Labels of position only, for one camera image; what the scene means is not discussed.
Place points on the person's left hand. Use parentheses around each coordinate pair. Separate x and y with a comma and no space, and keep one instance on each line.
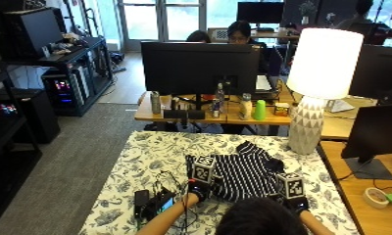
(200,189)

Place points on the person's right hand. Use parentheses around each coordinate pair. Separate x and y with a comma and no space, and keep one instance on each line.
(296,204)

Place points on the black white striped garment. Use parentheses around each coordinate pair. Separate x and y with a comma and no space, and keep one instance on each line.
(244,173)

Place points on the right glove white marker cube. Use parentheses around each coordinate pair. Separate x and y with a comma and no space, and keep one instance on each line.
(290,185)

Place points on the glove white marker cube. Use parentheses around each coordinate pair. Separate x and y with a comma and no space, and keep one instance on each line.
(290,185)
(202,169)

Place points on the left glove white marker cube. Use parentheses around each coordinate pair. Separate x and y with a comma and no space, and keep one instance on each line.
(202,169)

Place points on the black electronic device with screen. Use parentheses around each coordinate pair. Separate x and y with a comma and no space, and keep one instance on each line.
(158,204)

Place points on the floral white blue tablecloth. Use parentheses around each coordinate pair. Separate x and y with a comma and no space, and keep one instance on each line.
(148,156)

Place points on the white tape roll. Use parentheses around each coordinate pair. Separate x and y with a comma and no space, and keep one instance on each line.
(375,197)

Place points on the wooden desk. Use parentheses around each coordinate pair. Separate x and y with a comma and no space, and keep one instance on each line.
(341,125)
(378,215)
(230,119)

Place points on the black flat box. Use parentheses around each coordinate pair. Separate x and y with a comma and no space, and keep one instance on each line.
(182,114)

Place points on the small slim can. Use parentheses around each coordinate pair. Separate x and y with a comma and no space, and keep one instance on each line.
(214,108)

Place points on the white bottle grey cap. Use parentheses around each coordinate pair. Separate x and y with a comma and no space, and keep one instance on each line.
(245,107)

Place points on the green plastic cup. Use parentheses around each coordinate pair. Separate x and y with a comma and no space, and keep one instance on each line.
(260,110)

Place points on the black monitor with square base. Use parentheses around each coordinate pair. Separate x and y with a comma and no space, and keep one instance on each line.
(375,133)

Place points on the yellow small box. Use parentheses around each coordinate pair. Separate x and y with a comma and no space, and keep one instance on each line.
(281,109)

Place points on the clear water bottle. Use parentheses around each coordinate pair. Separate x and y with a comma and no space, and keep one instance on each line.
(220,94)

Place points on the white stand base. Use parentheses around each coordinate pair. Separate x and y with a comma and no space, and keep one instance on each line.
(339,105)

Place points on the large black monitor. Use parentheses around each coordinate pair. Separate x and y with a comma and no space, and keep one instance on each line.
(196,68)

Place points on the white table lamp patterned base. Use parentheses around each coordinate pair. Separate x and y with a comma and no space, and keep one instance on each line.
(321,65)

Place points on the computer tower with coloured lights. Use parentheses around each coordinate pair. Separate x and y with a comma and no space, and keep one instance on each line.
(67,89)

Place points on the black cabinet box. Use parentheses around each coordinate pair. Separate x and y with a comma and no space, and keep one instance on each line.
(35,114)

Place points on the black low shelf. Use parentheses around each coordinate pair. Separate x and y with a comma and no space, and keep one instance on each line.
(8,163)

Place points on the black metal shelf unit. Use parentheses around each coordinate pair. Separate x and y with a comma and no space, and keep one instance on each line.
(91,65)

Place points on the checkered calibration board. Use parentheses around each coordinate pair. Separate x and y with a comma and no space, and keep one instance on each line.
(221,34)

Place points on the large black case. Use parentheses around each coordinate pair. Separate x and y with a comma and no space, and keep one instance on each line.
(31,31)

